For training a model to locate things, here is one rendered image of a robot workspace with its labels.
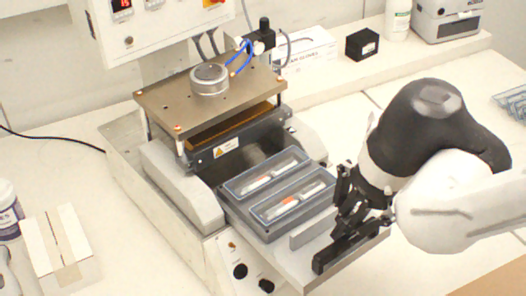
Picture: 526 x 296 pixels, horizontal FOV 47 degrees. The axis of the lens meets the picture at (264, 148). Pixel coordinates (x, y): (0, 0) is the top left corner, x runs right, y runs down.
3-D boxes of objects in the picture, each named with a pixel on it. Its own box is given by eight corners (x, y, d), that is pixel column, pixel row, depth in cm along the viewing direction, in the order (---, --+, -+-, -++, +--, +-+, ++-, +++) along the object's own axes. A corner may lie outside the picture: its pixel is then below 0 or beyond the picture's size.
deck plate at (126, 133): (97, 129, 146) (96, 127, 145) (215, 76, 161) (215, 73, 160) (201, 243, 118) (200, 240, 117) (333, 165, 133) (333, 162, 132)
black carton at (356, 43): (343, 55, 190) (345, 35, 185) (365, 45, 194) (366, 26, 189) (357, 62, 186) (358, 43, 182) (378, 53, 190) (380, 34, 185)
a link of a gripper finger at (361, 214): (381, 182, 94) (387, 190, 94) (360, 215, 104) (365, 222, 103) (363, 195, 93) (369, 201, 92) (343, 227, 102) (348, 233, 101)
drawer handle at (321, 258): (311, 269, 106) (311, 255, 103) (371, 228, 113) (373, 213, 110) (318, 276, 105) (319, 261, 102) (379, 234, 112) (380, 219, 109)
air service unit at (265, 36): (230, 81, 150) (225, 29, 140) (275, 60, 156) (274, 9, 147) (242, 90, 147) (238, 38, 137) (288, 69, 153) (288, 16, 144)
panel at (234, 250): (241, 313, 125) (211, 237, 119) (346, 242, 138) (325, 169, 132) (246, 316, 123) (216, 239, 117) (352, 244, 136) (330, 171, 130)
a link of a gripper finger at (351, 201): (359, 191, 93) (353, 183, 93) (338, 220, 102) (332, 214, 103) (378, 178, 95) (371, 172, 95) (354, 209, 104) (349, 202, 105)
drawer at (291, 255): (209, 205, 124) (205, 178, 119) (292, 159, 134) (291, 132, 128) (302, 300, 106) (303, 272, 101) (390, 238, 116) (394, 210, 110)
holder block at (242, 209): (216, 195, 121) (215, 186, 119) (292, 152, 130) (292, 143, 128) (267, 244, 111) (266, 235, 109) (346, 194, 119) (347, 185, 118)
